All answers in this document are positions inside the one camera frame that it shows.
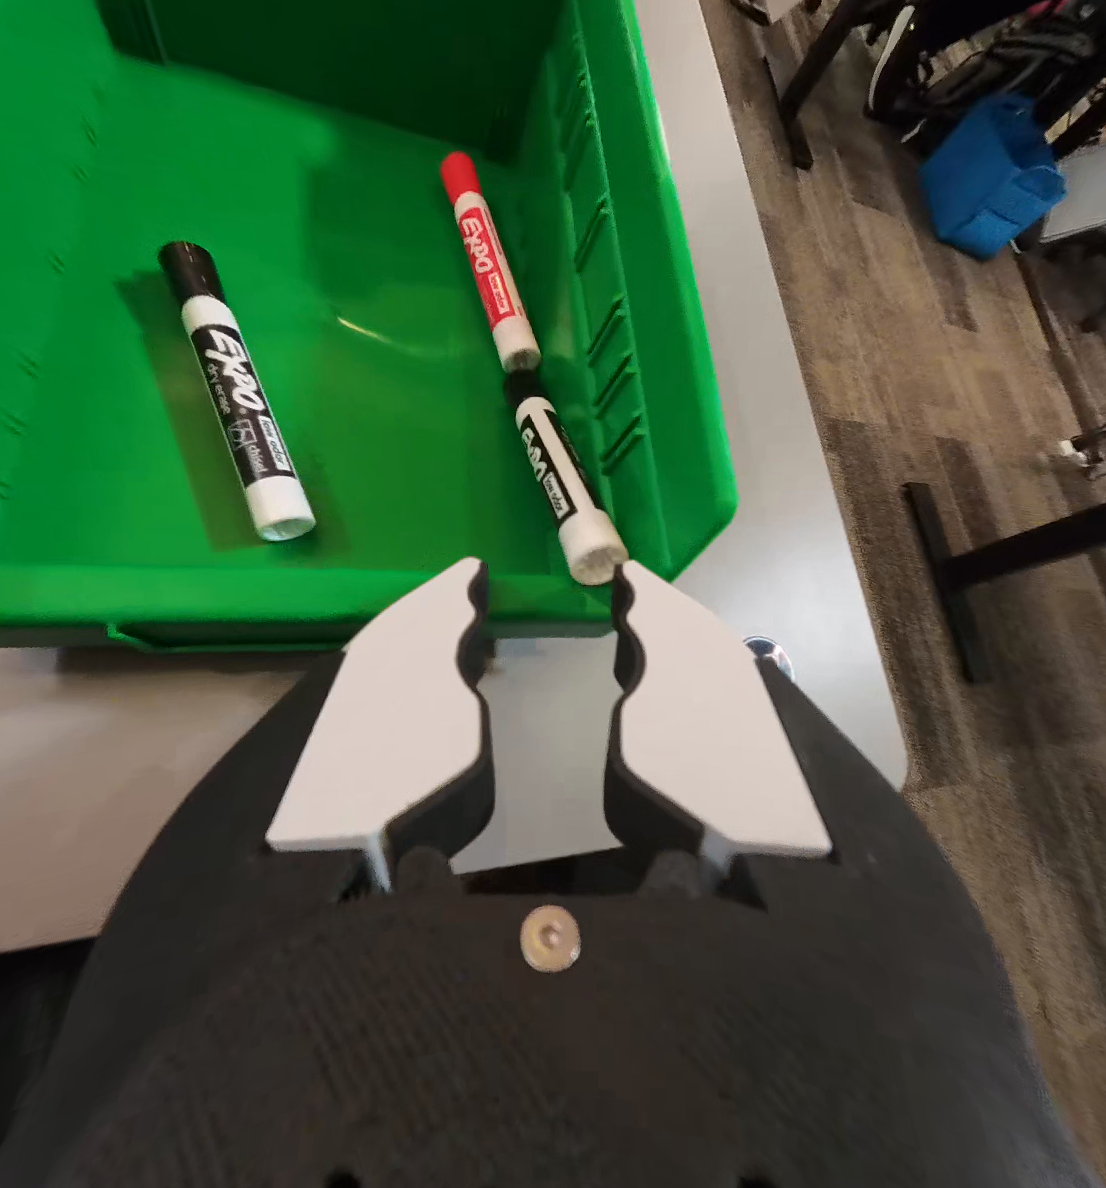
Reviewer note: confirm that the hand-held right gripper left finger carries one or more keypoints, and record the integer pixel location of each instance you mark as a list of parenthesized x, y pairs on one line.
[(394, 733)]

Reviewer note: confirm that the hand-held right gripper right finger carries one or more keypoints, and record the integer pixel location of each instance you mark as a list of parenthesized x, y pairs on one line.
[(710, 742)]

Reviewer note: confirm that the black dry erase marker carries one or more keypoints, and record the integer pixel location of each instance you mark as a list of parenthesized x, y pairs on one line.
[(231, 390), (557, 471)]

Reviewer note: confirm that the green plastic bin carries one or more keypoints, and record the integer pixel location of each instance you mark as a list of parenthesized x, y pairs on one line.
[(377, 278)]

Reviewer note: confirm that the black desk leg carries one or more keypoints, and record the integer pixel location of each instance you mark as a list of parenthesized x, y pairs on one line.
[(804, 101), (956, 592)]

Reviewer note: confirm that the grey desk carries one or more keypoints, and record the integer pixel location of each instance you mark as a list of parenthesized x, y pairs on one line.
[(98, 787)]

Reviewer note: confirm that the red dry erase marker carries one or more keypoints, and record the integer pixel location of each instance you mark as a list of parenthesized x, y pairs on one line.
[(488, 258)]

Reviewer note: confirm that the blue plastic bin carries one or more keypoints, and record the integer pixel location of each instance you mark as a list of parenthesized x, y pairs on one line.
[(989, 186)]

